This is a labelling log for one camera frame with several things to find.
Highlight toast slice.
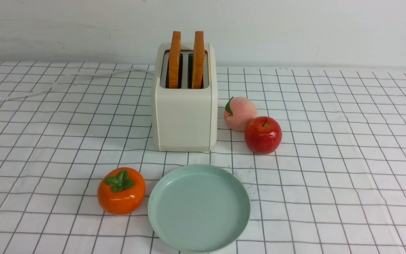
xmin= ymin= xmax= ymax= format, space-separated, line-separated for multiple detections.
xmin=192 ymin=31 xmax=205 ymax=89
xmin=168 ymin=31 xmax=182 ymax=89

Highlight cream white toaster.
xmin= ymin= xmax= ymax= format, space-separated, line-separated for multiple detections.
xmin=151 ymin=42 xmax=219 ymax=152

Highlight pink peach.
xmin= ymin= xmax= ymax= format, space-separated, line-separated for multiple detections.
xmin=223 ymin=97 xmax=258 ymax=132

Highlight red apple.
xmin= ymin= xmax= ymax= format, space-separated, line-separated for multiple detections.
xmin=244 ymin=116 xmax=283 ymax=155

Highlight light green plate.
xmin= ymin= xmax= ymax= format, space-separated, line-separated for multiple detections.
xmin=148 ymin=164 xmax=251 ymax=254

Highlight orange persimmon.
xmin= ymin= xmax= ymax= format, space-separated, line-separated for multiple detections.
xmin=97 ymin=167 xmax=146 ymax=216

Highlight white checkered tablecloth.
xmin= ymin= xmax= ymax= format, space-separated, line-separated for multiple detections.
xmin=0 ymin=62 xmax=406 ymax=254

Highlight white power cord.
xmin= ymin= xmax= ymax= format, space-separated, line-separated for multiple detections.
xmin=0 ymin=68 xmax=155 ymax=110

